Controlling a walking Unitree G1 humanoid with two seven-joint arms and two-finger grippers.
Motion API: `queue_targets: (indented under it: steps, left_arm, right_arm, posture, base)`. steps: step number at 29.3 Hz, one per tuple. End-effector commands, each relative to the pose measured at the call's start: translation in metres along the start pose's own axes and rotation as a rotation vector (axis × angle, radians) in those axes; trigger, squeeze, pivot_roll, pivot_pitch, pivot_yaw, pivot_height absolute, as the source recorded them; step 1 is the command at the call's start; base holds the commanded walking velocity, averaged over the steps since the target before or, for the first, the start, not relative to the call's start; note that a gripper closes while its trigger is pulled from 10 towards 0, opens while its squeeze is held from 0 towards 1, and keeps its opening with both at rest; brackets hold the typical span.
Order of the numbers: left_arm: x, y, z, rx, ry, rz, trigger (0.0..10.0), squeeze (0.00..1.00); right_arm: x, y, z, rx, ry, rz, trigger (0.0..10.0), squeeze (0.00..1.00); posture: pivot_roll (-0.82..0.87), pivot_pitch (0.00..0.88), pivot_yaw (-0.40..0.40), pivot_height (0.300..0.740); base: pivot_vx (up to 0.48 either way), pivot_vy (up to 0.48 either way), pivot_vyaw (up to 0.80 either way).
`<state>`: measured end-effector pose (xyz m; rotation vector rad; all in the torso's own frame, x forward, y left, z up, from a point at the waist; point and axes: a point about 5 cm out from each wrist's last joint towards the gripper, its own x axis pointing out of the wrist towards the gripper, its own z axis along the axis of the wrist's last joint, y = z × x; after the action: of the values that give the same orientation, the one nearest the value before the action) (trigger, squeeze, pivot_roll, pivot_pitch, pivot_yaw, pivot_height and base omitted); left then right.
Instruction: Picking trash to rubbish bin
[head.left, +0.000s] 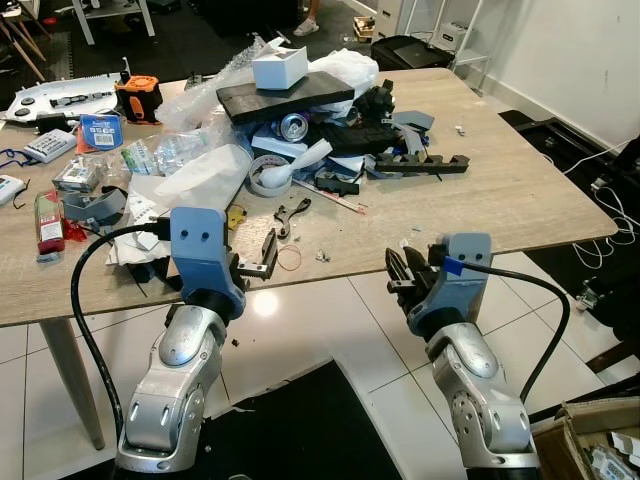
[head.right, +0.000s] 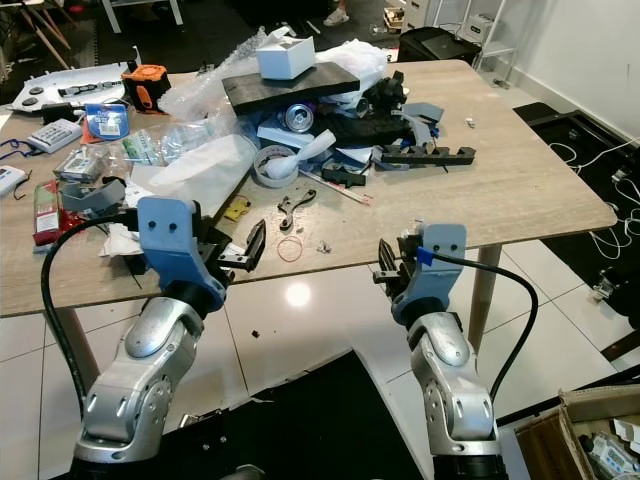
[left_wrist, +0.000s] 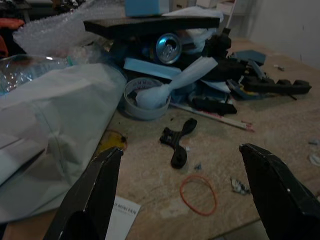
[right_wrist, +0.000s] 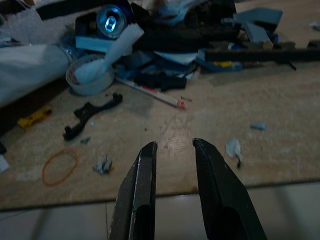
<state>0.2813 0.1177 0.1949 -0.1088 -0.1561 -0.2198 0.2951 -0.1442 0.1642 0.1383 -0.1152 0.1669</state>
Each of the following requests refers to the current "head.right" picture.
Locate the clear crushed plastic bottle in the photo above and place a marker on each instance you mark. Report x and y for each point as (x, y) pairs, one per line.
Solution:
(175, 142)

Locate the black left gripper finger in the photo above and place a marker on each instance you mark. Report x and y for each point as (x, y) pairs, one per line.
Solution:
(255, 248)

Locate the silver drink can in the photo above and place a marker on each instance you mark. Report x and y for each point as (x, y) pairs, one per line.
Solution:
(298, 117)

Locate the grey tape roll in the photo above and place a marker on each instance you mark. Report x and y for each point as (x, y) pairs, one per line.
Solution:
(262, 165)

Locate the black bag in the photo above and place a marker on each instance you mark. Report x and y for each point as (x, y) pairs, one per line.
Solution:
(440, 45)

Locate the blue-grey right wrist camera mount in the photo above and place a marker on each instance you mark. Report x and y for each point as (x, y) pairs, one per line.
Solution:
(440, 270)

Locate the white paper bag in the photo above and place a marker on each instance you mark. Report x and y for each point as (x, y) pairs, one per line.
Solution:
(210, 165)

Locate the brown cardboard box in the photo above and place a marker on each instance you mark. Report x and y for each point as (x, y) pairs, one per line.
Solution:
(540, 440)

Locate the red packet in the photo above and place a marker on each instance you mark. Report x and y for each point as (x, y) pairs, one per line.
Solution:
(47, 215)

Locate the grey plastic bracket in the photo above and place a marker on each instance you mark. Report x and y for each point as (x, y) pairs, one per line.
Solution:
(95, 195)

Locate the black notched rail part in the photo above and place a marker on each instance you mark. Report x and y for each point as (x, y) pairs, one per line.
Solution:
(435, 155)

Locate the grey curved plastic part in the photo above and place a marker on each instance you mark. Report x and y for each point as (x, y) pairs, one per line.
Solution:
(425, 115)

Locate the black floor mat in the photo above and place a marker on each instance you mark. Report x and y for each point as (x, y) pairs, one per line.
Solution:
(320, 430)

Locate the orange and black tool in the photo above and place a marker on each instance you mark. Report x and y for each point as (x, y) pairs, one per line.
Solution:
(145, 88)

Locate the small white box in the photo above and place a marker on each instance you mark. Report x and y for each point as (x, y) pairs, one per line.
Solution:
(285, 58)

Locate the white remote device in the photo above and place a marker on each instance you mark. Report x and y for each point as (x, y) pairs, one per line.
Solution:
(55, 135)

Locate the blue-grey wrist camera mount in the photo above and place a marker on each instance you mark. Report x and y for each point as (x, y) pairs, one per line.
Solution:
(170, 240)
(440, 270)

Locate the small yellow piece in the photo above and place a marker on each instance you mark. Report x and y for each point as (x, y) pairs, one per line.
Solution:
(238, 209)

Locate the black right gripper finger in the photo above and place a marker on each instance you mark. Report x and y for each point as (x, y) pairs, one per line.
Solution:
(386, 262)
(406, 255)

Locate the dark grey slab board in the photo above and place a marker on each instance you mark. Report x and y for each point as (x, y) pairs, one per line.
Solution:
(300, 90)

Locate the blue card package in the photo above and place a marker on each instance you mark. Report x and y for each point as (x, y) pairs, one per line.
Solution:
(107, 122)

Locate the red rubber band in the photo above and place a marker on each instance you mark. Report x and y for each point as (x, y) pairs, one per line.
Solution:
(280, 249)

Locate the light wooden table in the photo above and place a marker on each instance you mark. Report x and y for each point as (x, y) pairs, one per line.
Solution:
(480, 190)

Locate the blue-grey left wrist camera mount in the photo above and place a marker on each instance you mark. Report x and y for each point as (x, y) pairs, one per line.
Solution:
(170, 240)

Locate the white plastic bag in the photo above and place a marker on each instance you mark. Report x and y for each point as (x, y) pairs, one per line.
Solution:
(360, 60)

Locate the white foam aircraft board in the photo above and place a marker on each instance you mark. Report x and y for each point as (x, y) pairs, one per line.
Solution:
(50, 90)

